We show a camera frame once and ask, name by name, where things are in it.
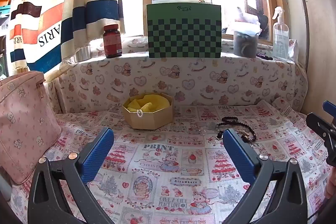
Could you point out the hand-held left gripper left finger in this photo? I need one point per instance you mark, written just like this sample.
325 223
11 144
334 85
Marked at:
98 153

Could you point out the metal cup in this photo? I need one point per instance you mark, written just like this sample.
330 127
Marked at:
82 53

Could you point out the pink bear-print bag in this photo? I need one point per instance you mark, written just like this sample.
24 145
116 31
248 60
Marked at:
23 121

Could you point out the green checkered board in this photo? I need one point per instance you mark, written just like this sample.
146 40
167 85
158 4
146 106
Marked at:
183 32

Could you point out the small white packet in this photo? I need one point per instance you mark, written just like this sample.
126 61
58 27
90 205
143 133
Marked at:
293 50

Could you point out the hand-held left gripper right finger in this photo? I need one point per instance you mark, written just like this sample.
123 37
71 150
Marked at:
237 153

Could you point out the clear spray bottle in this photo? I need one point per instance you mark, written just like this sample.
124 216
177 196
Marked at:
280 40

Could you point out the yellow cloth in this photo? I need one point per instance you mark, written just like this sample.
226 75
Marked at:
151 103

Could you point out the dark pen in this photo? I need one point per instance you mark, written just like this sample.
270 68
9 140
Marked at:
265 56

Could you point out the brown supplement bottle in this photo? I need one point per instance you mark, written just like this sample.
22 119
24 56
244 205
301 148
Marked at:
113 43

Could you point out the octagonal cardboard box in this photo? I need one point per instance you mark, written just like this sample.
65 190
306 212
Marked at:
147 117

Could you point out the wooden cabinet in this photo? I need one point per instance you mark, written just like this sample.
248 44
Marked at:
315 43

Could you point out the bear-print cloth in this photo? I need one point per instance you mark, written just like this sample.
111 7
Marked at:
197 77

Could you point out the white mesh cloth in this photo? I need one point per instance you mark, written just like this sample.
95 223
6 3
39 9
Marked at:
246 16

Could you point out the teal storage box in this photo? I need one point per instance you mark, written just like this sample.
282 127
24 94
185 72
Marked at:
5 10

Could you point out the person's right hand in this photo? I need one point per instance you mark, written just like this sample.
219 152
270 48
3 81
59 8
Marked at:
331 183

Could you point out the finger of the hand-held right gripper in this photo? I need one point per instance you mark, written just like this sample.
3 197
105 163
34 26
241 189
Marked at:
317 121
329 107

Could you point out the plastic container with dark contents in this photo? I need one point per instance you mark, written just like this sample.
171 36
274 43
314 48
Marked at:
245 43

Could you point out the striped curtain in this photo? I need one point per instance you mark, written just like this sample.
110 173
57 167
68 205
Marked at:
78 3

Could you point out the strawberry-print cloth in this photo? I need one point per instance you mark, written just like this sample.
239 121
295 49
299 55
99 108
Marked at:
168 176

